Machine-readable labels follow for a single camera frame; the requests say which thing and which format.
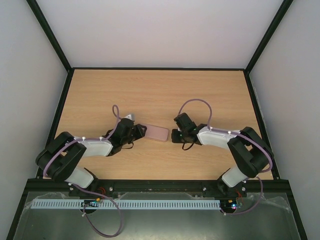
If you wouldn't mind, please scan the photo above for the pink glasses case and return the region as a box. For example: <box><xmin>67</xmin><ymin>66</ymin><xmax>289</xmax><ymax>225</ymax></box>
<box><xmin>144</xmin><ymin>124</ymin><xmax>169</xmax><ymax>142</ymax></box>

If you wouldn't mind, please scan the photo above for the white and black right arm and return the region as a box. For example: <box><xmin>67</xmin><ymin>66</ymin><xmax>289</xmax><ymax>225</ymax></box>
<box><xmin>171</xmin><ymin>113</ymin><xmax>274</xmax><ymax>196</ymax></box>

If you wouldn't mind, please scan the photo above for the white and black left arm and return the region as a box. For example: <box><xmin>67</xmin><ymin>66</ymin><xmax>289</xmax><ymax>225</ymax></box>
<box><xmin>35</xmin><ymin>118</ymin><xmax>148</xmax><ymax>189</ymax></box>

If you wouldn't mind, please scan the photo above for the grey metal front plate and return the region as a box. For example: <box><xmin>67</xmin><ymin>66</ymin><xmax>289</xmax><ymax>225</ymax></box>
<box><xmin>14</xmin><ymin>192</ymin><xmax>300</xmax><ymax>240</ymax></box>

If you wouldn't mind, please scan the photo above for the white slotted cable duct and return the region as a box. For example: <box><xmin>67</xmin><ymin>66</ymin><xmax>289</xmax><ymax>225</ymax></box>
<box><xmin>31</xmin><ymin>199</ymin><xmax>221</xmax><ymax>210</ymax></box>

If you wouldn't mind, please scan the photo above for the black front mounting rail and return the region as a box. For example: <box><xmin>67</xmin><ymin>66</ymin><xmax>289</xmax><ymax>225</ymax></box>
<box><xmin>24</xmin><ymin>177</ymin><xmax>291</xmax><ymax>198</ymax></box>

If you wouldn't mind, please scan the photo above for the black left corner post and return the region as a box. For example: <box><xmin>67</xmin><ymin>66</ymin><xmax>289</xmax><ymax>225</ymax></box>
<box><xmin>26</xmin><ymin>0</ymin><xmax>72</xmax><ymax>73</ymax></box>

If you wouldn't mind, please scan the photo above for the black frame corner post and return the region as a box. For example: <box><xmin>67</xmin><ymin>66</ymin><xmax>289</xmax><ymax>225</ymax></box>
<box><xmin>245</xmin><ymin>0</ymin><xmax>294</xmax><ymax>74</ymax></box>

